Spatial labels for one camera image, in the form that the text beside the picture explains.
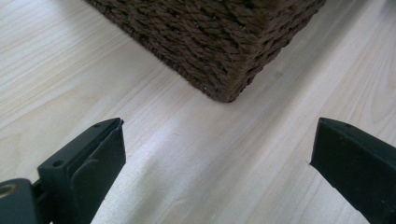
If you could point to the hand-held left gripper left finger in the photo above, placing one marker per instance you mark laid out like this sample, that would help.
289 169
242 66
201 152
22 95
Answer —
84 174

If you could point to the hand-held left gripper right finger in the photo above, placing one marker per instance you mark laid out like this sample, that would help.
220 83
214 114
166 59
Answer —
355 161

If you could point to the dark brown woven basket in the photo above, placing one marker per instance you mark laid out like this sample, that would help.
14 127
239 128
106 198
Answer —
218 40

